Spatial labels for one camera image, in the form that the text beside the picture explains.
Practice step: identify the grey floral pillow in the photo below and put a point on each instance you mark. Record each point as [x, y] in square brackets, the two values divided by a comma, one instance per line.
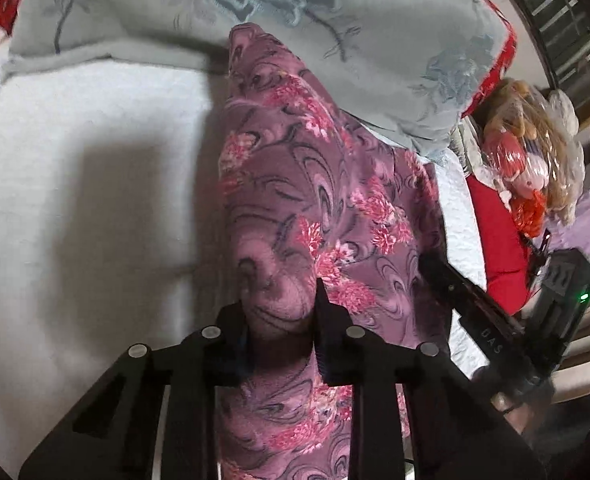
[275, 25]

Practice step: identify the white textured bedspread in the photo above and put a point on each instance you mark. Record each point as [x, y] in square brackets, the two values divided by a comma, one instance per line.
[90, 170]

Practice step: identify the red cloth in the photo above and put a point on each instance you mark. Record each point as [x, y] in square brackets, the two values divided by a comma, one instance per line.
[500, 240]

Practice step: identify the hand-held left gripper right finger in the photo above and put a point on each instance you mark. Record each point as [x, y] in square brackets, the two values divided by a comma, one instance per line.
[327, 325]

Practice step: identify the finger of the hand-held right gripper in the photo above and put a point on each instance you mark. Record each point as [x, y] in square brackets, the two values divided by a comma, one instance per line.
[455, 285]

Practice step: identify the dark slatted headboard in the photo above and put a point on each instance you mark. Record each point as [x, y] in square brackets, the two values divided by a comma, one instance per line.
[560, 20]

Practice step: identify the purple floral garment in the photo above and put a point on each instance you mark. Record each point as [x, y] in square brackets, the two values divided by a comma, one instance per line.
[315, 200]

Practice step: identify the plastic bag of plush toys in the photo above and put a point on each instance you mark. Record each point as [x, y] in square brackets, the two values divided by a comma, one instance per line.
[530, 160]

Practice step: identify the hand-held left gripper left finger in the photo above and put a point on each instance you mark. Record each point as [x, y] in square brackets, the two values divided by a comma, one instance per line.
[225, 345]

